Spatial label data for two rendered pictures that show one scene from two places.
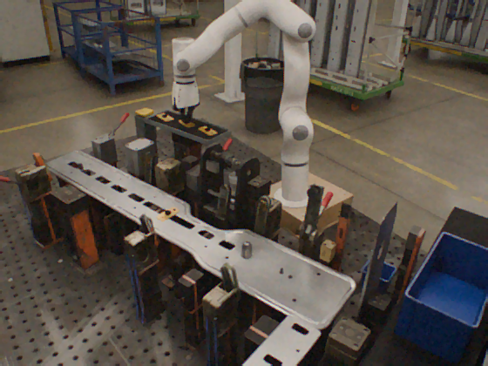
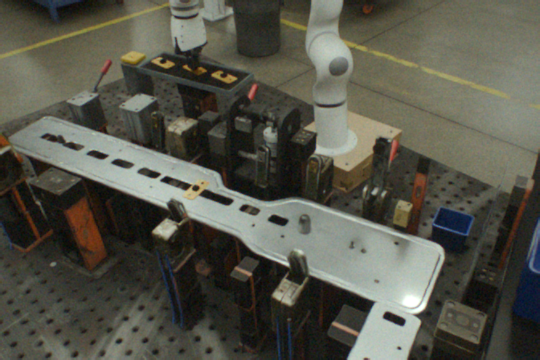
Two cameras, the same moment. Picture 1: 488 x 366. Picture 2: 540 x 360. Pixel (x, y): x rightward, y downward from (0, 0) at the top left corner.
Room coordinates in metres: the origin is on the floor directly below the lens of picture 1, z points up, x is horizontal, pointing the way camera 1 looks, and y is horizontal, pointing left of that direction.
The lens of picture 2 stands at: (0.11, 0.14, 1.87)
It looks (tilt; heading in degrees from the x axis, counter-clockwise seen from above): 39 degrees down; 355
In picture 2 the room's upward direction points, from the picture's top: 3 degrees counter-clockwise
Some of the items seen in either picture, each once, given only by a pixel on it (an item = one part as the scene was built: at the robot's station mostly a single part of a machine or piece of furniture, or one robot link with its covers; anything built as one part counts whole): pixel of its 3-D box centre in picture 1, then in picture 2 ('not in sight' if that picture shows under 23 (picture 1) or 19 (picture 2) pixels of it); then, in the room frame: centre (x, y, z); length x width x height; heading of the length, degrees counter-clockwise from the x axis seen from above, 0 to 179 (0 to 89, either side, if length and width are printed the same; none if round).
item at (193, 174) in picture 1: (201, 212); (230, 177); (1.36, 0.18, 0.89); 0.13 x 0.11 x 0.38; 144
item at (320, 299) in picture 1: (162, 213); (189, 190); (1.19, 0.30, 1.00); 1.38 x 0.22 x 0.02; 54
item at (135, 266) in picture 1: (145, 276); (181, 271); (1.01, 0.33, 0.87); 0.12 x 0.09 x 0.35; 144
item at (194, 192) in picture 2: (167, 213); (195, 188); (1.19, 0.28, 1.01); 0.08 x 0.04 x 0.01; 144
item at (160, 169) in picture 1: (171, 205); (190, 173); (1.41, 0.31, 0.89); 0.13 x 0.11 x 0.38; 144
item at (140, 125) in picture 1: (149, 159); (148, 116); (1.75, 0.47, 0.92); 0.08 x 0.08 x 0.44; 54
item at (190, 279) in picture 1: (193, 313); (250, 308); (0.89, 0.16, 0.84); 0.11 x 0.08 x 0.29; 144
